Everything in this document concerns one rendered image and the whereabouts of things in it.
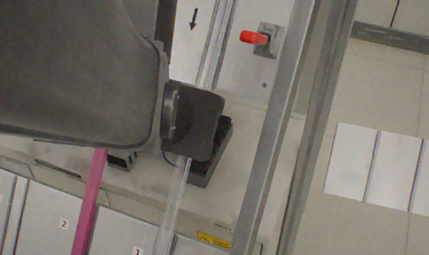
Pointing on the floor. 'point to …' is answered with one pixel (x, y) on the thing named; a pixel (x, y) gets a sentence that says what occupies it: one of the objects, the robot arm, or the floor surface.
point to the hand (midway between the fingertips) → (193, 120)
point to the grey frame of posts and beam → (319, 116)
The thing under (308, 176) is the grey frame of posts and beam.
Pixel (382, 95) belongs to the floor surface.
